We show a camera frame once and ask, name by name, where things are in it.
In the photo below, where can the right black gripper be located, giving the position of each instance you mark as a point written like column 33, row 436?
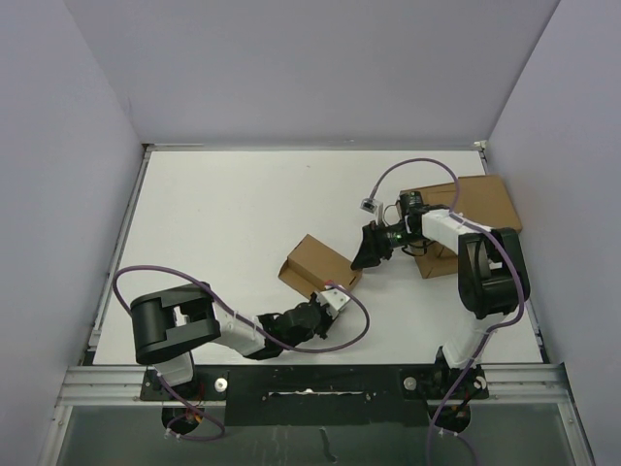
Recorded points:
column 374, row 248

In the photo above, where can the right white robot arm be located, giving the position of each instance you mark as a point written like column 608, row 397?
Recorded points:
column 492, row 280

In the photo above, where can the brown cardboard box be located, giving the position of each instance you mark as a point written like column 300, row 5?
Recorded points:
column 311, row 264

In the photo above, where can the flat cardboard stack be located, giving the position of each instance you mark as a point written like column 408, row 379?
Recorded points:
column 483, row 199

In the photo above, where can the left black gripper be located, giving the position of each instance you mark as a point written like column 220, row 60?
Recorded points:
column 328, row 320

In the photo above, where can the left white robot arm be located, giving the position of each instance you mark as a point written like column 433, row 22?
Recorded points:
column 169, row 324

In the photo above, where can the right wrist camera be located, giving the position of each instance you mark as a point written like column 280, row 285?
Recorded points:
column 372, row 206

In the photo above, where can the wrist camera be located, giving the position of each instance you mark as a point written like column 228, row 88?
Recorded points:
column 334, row 299
column 372, row 206

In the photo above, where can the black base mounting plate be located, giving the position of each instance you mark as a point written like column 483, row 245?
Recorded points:
column 337, row 395

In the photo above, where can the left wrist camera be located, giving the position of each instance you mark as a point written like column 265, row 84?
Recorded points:
column 334, row 299

